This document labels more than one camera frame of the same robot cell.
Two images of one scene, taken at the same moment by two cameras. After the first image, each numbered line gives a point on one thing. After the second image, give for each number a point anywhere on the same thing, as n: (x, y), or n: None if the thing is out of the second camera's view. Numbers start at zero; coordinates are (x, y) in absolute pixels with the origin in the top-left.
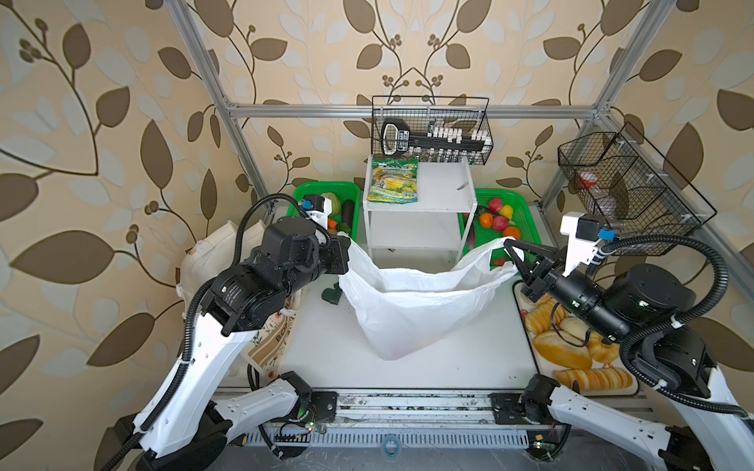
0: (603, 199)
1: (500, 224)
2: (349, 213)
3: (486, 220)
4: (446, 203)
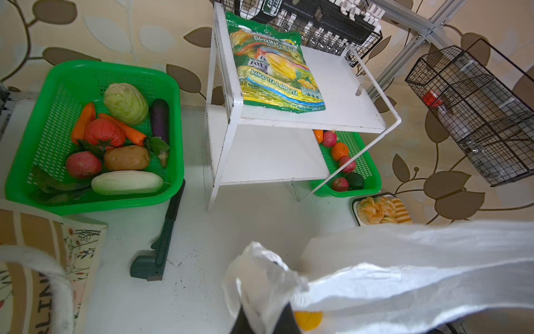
0: (464, 132)
1: (329, 138)
2: (160, 119)
3: (319, 135)
4: (246, 145)
